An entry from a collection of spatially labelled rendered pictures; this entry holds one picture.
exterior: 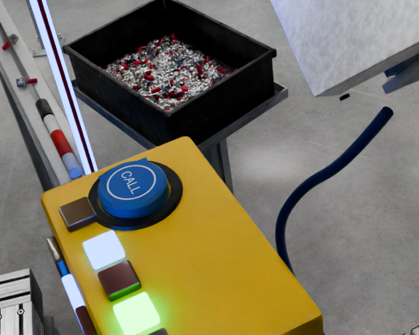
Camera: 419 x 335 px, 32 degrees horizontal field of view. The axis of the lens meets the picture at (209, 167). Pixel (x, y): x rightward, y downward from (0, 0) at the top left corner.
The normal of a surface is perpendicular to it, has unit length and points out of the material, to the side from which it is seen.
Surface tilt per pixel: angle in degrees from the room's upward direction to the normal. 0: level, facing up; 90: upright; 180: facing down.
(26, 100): 0
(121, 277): 0
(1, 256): 0
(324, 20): 55
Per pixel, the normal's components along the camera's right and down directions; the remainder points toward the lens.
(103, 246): -0.12, -0.73
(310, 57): -0.46, 0.11
